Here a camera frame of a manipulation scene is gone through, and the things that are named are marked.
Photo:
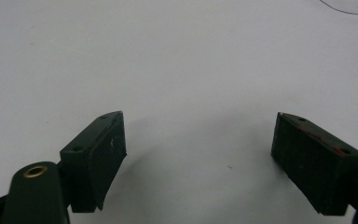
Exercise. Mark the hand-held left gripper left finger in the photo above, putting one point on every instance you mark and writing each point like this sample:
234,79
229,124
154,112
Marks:
90,161

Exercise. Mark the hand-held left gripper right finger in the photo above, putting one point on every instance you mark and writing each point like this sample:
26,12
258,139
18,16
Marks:
313,161

